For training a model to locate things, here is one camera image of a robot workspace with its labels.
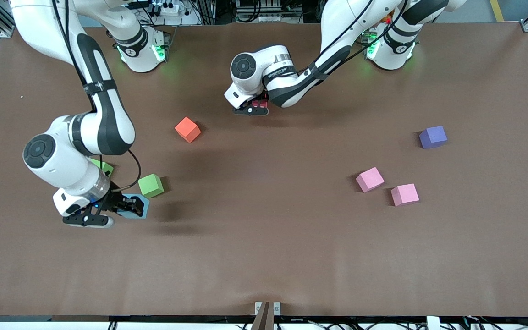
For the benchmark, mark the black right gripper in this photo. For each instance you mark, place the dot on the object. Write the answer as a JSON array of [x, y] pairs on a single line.
[[112, 198]]

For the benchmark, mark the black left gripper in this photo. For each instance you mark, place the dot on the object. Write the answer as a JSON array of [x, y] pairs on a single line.
[[261, 99]]

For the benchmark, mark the red foam block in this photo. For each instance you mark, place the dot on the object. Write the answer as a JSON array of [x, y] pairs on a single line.
[[259, 104]]

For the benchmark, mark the blue foam block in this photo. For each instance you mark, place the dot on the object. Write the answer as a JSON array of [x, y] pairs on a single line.
[[135, 197]]

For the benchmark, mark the green foam block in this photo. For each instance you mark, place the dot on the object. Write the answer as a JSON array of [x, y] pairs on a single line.
[[151, 185], [106, 167]]

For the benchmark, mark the pink foam block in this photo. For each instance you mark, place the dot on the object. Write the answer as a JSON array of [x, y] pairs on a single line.
[[405, 195], [370, 179]]

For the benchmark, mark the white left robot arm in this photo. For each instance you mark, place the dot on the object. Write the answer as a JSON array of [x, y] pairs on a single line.
[[291, 82]]

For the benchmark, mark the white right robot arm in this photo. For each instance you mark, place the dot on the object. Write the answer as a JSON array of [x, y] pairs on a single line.
[[108, 114]]

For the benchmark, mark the orange foam block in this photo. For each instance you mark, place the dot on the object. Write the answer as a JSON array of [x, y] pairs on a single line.
[[187, 129]]

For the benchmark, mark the white vented device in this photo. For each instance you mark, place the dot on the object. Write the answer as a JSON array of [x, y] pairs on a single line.
[[259, 11]]

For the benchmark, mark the white power strip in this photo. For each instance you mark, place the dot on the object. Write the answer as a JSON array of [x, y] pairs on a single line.
[[168, 8]]

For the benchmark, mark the bag of orange fruit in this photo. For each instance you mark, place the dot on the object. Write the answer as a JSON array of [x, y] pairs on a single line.
[[386, 19]]

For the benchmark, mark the brown mounting pole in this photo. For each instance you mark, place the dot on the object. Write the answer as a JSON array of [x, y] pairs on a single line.
[[264, 318]]

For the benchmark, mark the purple foam block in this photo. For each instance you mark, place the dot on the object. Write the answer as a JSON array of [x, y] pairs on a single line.
[[433, 137]]

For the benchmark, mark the white tag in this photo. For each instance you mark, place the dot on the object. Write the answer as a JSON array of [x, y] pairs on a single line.
[[433, 323]]

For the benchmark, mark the metal bracket plate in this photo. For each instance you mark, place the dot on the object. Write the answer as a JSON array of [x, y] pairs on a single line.
[[258, 308]]

